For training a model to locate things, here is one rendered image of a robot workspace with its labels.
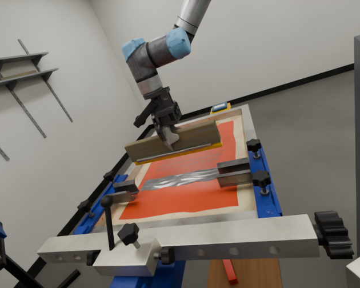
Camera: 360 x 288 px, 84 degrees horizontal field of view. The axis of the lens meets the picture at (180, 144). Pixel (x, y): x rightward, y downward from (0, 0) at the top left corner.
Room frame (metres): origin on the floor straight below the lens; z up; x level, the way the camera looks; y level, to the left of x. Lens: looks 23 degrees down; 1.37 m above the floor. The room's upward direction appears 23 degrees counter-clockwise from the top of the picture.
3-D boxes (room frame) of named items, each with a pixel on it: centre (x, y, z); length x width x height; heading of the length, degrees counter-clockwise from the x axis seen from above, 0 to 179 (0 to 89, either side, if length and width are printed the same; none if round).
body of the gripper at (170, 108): (0.66, 0.01, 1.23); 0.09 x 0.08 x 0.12; 67
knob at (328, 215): (0.22, -0.16, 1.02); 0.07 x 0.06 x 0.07; 158
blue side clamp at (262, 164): (0.44, -0.17, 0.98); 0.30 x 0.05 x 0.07; 158
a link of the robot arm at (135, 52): (0.66, 0.01, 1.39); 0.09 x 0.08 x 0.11; 68
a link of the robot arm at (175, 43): (0.64, -0.09, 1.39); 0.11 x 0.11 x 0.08; 68
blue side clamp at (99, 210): (0.66, 0.34, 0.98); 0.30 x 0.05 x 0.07; 158
